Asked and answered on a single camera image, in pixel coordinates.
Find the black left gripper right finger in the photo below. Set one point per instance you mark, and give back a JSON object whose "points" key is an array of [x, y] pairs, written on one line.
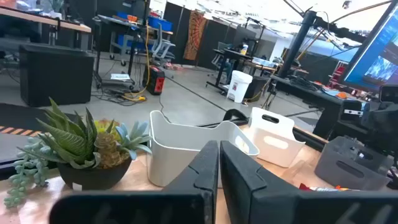
{"points": [[245, 193]]}

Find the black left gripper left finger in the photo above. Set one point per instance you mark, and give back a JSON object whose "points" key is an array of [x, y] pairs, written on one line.
{"points": [[208, 174]]}

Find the orange Maruchan chicken ramen pack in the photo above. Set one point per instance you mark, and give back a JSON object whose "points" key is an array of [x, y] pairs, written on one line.
{"points": [[311, 187]]}

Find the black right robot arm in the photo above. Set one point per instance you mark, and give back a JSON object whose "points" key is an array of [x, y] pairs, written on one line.
{"points": [[393, 171]]}

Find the white plastic bin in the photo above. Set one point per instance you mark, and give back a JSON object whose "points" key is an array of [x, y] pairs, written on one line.
{"points": [[264, 137], [174, 155]]}

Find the black work table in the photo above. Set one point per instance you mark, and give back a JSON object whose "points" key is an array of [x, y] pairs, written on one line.
{"points": [[323, 105]]}

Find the grey plastic bin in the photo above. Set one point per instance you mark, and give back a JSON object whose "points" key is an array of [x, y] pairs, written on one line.
{"points": [[326, 168]]}

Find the large monitor screen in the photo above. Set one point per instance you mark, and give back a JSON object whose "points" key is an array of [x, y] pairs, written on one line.
{"points": [[379, 59]]}

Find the white trash bin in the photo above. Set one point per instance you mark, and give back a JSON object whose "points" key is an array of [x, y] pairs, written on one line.
{"points": [[237, 87]]}

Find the black trash bin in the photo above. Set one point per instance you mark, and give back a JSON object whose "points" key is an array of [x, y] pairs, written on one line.
{"points": [[255, 88]]}

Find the red black power station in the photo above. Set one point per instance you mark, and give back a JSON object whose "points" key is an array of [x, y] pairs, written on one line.
{"points": [[154, 81]]}

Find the black desk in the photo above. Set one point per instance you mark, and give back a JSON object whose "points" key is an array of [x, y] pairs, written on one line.
{"points": [[231, 53]]}

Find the yellow spray bottle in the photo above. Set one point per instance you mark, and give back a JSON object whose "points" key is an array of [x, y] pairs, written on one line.
{"points": [[244, 50]]}

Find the white paper sheet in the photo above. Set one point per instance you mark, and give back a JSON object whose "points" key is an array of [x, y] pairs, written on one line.
{"points": [[120, 77]]}

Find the black room divider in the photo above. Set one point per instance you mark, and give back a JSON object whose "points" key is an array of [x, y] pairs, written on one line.
{"points": [[217, 40]]}

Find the grey office chair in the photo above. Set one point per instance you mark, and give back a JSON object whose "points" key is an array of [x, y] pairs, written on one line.
{"points": [[161, 46]]}

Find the orange patterned tapestry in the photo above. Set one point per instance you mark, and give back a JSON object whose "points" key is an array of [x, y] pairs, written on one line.
{"points": [[194, 34]]}

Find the blue storage bin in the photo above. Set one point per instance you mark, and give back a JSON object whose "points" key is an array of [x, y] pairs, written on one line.
{"points": [[160, 23]]}

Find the black equipment cart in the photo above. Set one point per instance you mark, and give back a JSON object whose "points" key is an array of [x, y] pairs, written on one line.
{"points": [[118, 19]]}

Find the black equipment case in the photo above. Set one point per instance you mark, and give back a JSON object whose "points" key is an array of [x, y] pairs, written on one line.
{"points": [[56, 77]]}

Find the black hazard stripe floor mat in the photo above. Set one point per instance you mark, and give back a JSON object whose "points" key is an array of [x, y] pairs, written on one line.
{"points": [[18, 118]]}

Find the wooden desk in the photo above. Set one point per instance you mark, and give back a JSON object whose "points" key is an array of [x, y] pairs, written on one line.
{"points": [[71, 26]]}

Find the black frame post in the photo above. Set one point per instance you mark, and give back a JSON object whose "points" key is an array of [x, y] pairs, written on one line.
{"points": [[295, 43]]}

